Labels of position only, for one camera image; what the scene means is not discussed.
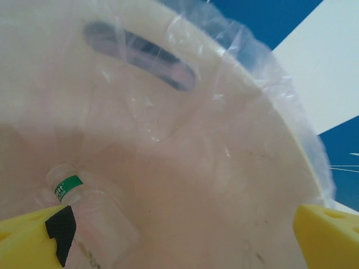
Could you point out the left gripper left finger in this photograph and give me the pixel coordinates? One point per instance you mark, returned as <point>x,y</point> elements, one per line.
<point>25,241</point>

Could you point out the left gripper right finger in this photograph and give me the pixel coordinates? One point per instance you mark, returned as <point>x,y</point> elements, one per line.
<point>331,241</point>

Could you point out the clear bottle green label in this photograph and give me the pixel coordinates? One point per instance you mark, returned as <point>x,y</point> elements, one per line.
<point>106,218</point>

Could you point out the white plastic waste bin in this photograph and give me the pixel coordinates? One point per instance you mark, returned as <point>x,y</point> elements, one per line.
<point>196,140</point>

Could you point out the clear plastic bin liner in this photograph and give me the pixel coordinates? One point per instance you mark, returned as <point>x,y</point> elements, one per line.
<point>244,50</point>

